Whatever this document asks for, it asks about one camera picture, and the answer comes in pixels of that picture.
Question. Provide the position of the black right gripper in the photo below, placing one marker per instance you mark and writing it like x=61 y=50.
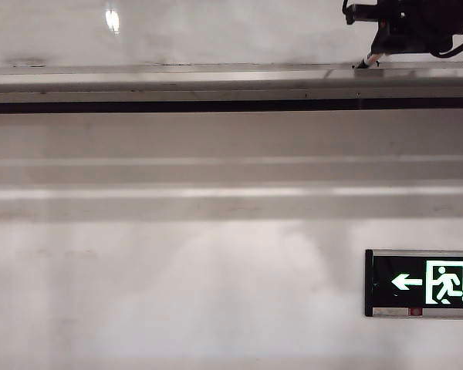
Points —
x=420 y=23

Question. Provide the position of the white marker with black cap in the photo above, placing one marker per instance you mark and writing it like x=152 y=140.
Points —
x=368 y=61

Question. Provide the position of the white whiteboard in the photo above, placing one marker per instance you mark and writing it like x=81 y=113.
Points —
x=216 y=34

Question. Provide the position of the aluminium whiteboard tray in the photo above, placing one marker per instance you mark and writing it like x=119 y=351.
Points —
x=177 y=90

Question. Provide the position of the green illuminated exit sign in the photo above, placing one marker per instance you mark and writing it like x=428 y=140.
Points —
x=409 y=285

